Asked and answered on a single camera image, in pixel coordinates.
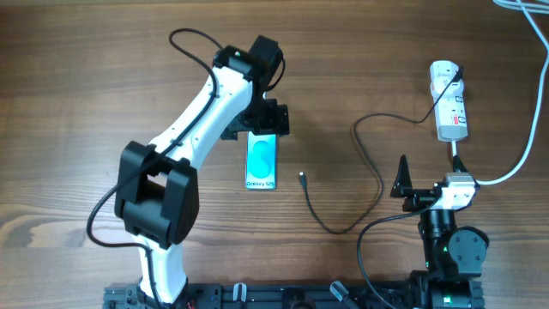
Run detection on white USB charger plug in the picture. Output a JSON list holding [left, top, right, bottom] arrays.
[[430, 60, 464, 100]]

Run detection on white power strip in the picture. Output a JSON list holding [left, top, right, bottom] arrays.
[[433, 70, 468, 142]]

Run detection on blue screen Galaxy smartphone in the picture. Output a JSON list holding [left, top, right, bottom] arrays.
[[244, 132, 277, 190]]

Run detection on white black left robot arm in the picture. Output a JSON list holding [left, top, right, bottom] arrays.
[[114, 36, 289, 308]]

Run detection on white power strip cord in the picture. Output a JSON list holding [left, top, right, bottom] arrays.
[[450, 0, 549, 187]]

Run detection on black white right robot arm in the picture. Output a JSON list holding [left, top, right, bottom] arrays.
[[390, 155, 490, 309]]

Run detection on black USB charging cable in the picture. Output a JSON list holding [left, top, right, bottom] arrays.
[[299, 65, 465, 235]]

